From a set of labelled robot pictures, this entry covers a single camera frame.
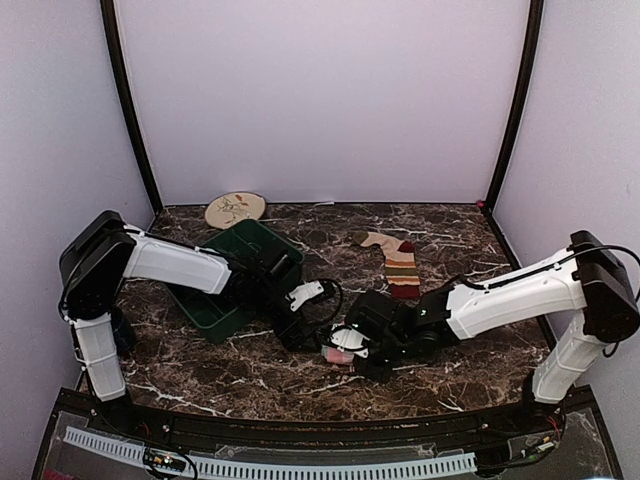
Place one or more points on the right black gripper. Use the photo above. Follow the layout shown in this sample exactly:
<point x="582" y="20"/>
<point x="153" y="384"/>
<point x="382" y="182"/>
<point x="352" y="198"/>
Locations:
<point x="380" y="373"/>

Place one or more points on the black frame post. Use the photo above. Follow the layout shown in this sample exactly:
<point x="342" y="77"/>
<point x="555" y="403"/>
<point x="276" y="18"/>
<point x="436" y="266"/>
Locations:
<point x="525" y="71"/>
<point x="127" y="106"/>

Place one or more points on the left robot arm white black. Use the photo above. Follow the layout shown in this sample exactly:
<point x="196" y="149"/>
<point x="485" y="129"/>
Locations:
<point x="93" y="269"/>

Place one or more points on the pink sock with green patches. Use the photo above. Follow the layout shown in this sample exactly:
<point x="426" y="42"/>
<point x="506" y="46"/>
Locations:
<point x="335" y="356"/>

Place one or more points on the striped beige brown sock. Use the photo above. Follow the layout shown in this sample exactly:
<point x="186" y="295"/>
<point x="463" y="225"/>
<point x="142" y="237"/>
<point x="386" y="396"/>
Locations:
<point x="400" y="267"/>

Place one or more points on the round embroidered plate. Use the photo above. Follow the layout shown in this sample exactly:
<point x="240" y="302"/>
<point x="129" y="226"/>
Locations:
<point x="229" y="209"/>

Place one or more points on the black left frame post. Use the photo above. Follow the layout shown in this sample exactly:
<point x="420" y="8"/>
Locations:
<point x="127" y="106"/>

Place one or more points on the black front table rail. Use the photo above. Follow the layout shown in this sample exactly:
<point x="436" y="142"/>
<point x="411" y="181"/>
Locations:
<point x="489" y="429"/>

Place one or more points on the green plastic divider tray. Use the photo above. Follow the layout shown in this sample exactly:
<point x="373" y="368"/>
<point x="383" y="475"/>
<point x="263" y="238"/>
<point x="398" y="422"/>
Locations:
<point x="218" y="317"/>

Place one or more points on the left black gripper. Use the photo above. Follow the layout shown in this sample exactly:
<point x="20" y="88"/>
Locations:
<point x="292" y="342"/>

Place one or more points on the dark blue cup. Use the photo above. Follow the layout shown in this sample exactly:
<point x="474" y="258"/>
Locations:
<point x="124" y="334"/>

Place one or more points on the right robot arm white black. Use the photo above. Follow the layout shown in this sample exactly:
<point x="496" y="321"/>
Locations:
<point x="587" y="279"/>

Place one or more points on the small green circuit board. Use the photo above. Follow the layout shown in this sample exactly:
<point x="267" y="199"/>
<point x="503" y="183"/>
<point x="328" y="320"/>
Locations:
<point x="162" y="460"/>

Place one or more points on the black right frame post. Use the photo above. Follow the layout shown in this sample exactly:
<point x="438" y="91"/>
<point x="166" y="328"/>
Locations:
<point x="525" y="71"/>

